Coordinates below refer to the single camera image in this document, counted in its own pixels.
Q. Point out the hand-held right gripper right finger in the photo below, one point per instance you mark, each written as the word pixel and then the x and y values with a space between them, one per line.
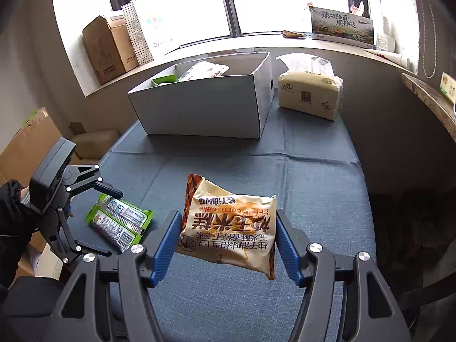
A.
pixel 290 249

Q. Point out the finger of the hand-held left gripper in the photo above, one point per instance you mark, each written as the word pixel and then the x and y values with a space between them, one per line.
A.
pixel 60 235
pixel 82 176

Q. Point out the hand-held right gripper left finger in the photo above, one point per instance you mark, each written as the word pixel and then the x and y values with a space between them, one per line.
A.
pixel 165 249

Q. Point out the cream corn cake packet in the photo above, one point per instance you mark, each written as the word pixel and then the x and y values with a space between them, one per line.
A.
pixel 228 228

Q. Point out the white cardboard box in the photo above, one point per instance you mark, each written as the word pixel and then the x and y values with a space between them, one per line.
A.
pixel 199 107

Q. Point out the person's left forearm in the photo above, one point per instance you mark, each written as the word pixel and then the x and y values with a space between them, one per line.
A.
pixel 14 228

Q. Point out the small tan cardboard box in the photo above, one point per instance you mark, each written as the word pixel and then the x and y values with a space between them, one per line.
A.
pixel 92 142

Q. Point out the large brown cardboard box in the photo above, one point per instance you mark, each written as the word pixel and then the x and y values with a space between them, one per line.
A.
pixel 25 142

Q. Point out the blue tablecloth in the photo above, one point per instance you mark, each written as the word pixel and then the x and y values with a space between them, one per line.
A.
pixel 320 185

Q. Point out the light green snack packet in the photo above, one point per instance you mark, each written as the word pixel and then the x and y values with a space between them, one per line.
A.
pixel 164 79

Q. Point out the beige tissue pack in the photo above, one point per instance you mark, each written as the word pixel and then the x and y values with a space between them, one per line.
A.
pixel 306 96

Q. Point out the white paper shopping bag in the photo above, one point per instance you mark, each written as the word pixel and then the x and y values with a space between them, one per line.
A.
pixel 149 32

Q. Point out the white silver snack packet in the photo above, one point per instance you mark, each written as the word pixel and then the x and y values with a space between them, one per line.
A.
pixel 203 69

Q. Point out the marble shelf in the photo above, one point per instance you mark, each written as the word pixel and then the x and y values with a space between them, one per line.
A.
pixel 424 92

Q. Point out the brown paper packet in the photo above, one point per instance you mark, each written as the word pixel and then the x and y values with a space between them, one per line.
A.
pixel 294 34

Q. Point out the white tube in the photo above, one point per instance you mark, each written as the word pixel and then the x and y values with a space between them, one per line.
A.
pixel 392 57

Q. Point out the green white card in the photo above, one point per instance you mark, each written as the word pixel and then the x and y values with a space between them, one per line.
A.
pixel 448 87

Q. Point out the white bottle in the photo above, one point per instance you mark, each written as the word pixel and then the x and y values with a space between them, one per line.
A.
pixel 384 42

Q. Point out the long printed gift box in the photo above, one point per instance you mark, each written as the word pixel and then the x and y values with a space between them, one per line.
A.
pixel 342 26

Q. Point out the window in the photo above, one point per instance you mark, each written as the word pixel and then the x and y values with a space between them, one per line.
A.
pixel 285 3

